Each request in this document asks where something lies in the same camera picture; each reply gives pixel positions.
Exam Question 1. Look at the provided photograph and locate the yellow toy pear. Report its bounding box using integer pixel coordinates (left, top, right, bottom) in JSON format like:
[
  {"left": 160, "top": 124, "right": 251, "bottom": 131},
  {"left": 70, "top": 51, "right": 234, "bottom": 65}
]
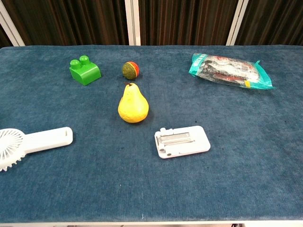
[{"left": 117, "top": 82, "right": 150, "bottom": 123}]

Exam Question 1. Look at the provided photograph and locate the white folding phone stand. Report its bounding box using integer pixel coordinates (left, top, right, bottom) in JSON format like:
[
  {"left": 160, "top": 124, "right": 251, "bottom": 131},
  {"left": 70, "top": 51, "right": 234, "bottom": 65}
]
[{"left": 154, "top": 125, "right": 211, "bottom": 159}]

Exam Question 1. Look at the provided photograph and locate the green and orange ball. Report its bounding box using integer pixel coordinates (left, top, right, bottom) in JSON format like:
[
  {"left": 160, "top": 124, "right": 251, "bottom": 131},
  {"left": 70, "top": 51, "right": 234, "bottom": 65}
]
[{"left": 122, "top": 61, "right": 140, "bottom": 80}]

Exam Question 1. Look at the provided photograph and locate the blue velvet table cloth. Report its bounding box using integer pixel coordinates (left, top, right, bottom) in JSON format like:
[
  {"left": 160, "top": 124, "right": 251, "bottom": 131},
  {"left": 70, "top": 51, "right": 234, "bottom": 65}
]
[{"left": 0, "top": 44, "right": 303, "bottom": 223}]

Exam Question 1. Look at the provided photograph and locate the green toy building block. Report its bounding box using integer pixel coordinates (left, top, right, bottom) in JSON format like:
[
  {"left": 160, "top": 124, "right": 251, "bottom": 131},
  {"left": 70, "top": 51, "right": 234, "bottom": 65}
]
[{"left": 69, "top": 55, "right": 102, "bottom": 87}]

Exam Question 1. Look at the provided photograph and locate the teal plastic snack packet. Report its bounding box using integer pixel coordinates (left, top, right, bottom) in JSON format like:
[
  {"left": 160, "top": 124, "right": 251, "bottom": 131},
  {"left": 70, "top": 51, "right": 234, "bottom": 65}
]
[{"left": 188, "top": 53, "right": 276, "bottom": 90}]

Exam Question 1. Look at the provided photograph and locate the white handheld fan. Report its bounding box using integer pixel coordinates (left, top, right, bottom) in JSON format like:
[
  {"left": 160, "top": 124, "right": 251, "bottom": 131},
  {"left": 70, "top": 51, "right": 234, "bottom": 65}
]
[{"left": 0, "top": 126, "right": 74, "bottom": 172}]

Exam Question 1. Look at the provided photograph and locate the dark brown pleated curtain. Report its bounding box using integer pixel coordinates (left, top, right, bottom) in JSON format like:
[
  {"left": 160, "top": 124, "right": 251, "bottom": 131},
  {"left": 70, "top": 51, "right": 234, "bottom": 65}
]
[{"left": 0, "top": 0, "right": 303, "bottom": 47}]

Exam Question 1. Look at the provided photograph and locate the white frame post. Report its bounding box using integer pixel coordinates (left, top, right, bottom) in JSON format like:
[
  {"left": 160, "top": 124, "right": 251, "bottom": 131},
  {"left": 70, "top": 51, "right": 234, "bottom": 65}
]
[
  {"left": 225, "top": 0, "right": 250, "bottom": 46},
  {"left": 0, "top": 1, "right": 26, "bottom": 47},
  {"left": 125, "top": 0, "right": 141, "bottom": 46}
]

